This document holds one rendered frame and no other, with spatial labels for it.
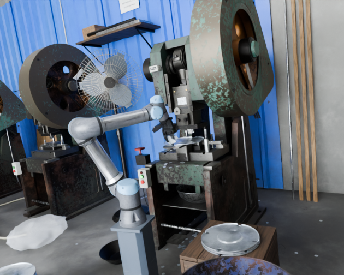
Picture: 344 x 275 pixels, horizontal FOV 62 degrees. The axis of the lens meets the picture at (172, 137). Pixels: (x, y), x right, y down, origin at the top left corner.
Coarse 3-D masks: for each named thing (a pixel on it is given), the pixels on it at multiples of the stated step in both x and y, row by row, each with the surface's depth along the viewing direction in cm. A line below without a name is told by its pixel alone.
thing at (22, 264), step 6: (12, 264) 158; (18, 264) 158; (24, 264) 157; (30, 264) 156; (0, 270) 154; (6, 270) 154; (12, 270) 153; (18, 270) 152; (24, 270) 151; (30, 270) 150
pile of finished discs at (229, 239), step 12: (216, 228) 156; (228, 228) 155; (240, 228) 153; (252, 228) 151; (204, 240) 145; (216, 240) 144; (228, 240) 141; (240, 240) 141; (252, 240) 140; (216, 252) 134; (228, 252) 132; (240, 252) 131
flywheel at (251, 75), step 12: (240, 12) 190; (240, 24) 194; (240, 36) 193; (252, 36) 204; (240, 48) 176; (252, 48) 174; (240, 60) 180; (252, 60) 178; (240, 72) 191; (252, 72) 208; (252, 84) 195
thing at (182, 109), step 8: (176, 88) 204; (184, 88) 201; (176, 96) 206; (184, 96) 202; (176, 104) 207; (184, 104) 204; (176, 112) 206; (184, 112) 205; (192, 112) 201; (200, 112) 211; (176, 120) 204; (184, 120) 201; (192, 120) 202; (200, 120) 211
